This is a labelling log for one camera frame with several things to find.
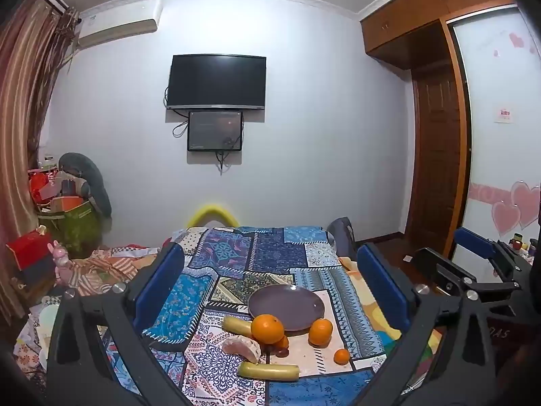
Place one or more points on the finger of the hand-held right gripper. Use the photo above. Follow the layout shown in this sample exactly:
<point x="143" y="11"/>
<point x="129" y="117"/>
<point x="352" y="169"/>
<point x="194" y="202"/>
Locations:
<point x="439" y="268"/>
<point x="475" y="241"/>

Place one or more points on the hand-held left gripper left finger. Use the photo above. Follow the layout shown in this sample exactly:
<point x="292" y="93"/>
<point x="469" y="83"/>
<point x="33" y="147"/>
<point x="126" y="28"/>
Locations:
<point x="162" y="292"/>

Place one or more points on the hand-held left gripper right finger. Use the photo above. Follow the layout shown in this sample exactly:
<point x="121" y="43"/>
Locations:
<point x="382" y="287"/>

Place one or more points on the medium orange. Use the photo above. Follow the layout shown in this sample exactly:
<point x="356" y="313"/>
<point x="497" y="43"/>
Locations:
<point x="320" y="332"/>

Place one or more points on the small orange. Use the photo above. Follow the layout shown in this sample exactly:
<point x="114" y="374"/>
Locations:
<point x="342" y="356"/>

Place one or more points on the short sugarcane piece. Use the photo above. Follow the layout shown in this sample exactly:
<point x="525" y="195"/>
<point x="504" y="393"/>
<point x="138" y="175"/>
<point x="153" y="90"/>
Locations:
<point x="236" y="325"/>

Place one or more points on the large orange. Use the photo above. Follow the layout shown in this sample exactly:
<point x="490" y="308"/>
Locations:
<point x="267" y="328"/>

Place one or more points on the red tomato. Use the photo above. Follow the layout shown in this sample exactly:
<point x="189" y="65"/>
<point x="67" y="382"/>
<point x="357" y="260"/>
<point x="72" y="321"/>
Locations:
<point x="283" y="342"/>

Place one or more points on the long sugarcane piece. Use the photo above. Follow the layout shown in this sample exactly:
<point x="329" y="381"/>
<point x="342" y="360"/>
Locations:
<point x="268" y="371"/>

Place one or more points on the small red jar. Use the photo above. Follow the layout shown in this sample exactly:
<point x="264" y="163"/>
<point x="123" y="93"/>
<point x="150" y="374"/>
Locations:
<point x="516" y="243"/>

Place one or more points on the orange striped cloth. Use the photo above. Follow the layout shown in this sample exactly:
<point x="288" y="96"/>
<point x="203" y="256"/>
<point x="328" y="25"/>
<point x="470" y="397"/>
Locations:
<point x="101" y="270"/>

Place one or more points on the dark blue bag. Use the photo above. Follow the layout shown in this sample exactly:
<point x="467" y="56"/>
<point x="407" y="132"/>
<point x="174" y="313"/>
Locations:
<point x="342" y="232"/>

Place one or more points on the white heart-print wardrobe door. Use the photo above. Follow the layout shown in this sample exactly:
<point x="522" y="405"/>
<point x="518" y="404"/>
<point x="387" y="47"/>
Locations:
<point x="494" y="156"/>

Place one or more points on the brown wooden door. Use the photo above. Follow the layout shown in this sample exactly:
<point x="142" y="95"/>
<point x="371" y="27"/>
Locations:
<point x="439" y="156"/>

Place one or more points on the green cardboard box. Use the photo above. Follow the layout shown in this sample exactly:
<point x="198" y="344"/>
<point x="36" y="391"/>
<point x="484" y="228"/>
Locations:
<point x="78" y="226"/>

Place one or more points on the pink plush toy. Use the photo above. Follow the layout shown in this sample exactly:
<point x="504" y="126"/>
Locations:
<point x="60" y="260"/>

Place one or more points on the blue patchwork blanket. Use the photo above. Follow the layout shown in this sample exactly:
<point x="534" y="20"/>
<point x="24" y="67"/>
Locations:
<point x="270" y="258"/>

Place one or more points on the small dark red fruit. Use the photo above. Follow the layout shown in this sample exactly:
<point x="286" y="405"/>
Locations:
<point x="281" y="352"/>

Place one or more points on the red white door sticker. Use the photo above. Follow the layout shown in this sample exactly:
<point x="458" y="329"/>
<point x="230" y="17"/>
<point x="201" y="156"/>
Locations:
<point x="504" y="114"/>

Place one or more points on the red box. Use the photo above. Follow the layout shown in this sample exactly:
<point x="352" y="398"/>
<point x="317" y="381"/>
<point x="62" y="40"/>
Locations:
<point x="29" y="247"/>

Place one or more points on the pile of red boxes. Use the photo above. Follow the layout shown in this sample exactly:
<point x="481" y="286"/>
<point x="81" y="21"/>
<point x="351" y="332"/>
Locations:
<point x="42" y="186"/>

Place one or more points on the wooden wardrobe cabinets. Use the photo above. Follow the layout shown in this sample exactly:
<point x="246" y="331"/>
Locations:
<point x="422" y="21"/>

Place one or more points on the white air conditioner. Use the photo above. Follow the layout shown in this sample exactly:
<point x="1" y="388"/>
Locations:
<point x="118" y="25"/>

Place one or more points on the small black wall monitor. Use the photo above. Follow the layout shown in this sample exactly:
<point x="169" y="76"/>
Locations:
<point x="215" y="131"/>

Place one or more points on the black wall television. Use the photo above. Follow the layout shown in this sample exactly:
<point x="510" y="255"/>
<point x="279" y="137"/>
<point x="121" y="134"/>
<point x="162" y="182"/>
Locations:
<point x="215" y="80"/>

